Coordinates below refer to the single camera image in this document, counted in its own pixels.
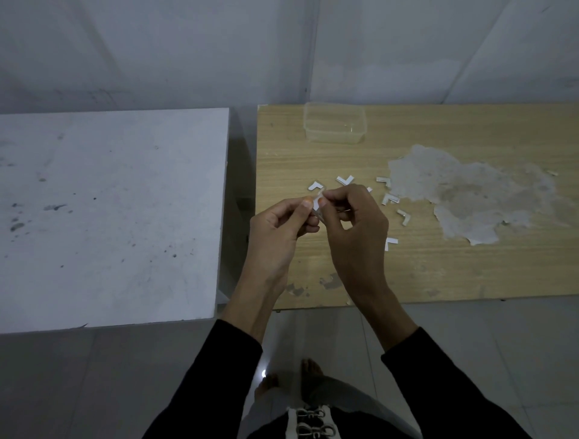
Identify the person's right foot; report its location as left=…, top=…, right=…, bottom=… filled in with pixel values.
left=300, top=358, right=325, bottom=404

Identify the person's left foot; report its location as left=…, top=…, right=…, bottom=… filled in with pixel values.
left=254, top=374, right=280, bottom=401

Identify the person's right hand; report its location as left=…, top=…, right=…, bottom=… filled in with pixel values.
left=319, top=184, right=391, bottom=303

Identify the scatter of white L-shaped brackets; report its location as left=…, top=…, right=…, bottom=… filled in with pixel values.
left=308, top=174, right=413, bottom=252

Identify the person's foot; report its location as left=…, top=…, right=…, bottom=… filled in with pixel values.
left=254, top=374, right=280, bottom=401
left=300, top=358, right=325, bottom=404

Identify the white strap with metal clips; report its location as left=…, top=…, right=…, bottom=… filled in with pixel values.
left=285, top=407, right=338, bottom=439

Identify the clear plastic container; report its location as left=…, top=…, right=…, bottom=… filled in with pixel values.
left=303, top=102, right=367, bottom=144

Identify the small white corner piece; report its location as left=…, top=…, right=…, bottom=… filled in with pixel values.
left=312, top=190, right=327, bottom=225

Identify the person's right forearm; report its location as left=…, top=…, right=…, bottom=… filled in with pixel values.
left=350, top=283, right=533, bottom=439

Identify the person's left forearm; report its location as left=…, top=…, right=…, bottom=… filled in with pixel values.
left=142, top=270, right=291, bottom=439

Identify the person's left hand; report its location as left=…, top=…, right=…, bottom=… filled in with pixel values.
left=246, top=197, right=323, bottom=285

